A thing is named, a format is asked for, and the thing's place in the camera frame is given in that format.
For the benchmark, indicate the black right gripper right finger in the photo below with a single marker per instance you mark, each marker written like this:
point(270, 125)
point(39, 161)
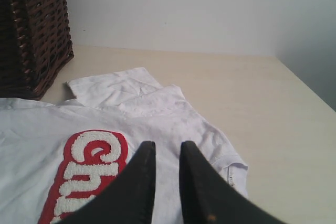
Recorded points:
point(207, 198)

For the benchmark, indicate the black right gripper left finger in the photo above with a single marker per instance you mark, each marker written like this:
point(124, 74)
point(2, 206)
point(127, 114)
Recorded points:
point(129, 198)

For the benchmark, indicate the white t-shirt red lettering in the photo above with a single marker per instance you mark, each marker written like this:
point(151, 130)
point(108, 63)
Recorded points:
point(56, 158)

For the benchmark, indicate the dark brown wicker basket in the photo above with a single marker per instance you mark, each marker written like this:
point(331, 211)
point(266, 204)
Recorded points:
point(35, 45)

